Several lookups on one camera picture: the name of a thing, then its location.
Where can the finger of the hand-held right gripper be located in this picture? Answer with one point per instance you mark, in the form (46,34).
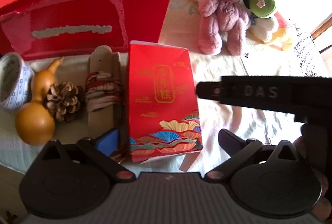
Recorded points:
(207,93)

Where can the clear packing tape roll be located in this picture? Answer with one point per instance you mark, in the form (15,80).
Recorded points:
(23,78)

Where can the white and yellow plush toy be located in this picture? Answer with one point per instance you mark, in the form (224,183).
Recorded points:
(267,29)

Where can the white quilted blanket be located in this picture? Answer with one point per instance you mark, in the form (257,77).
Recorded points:
(220,68)

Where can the large red cardboard box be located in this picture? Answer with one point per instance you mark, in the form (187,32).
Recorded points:
(145,6)

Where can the red patterned gift carton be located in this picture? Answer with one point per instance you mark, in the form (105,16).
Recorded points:
(160,115)

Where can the brown dried gourd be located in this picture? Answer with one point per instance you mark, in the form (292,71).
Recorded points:
(33,123)

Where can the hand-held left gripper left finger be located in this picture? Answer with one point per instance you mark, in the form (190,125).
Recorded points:
(110,139)

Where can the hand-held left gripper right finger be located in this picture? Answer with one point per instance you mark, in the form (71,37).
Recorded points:
(232,142)

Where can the pink teddy bear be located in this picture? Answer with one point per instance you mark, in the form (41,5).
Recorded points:
(223,14)

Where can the brown pine cone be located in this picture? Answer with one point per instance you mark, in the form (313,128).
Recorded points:
(63,99)

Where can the person's right hand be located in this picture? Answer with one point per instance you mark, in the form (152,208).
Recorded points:
(327,203)

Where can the wooden furniture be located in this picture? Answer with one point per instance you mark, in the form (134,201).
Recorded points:
(321,29)

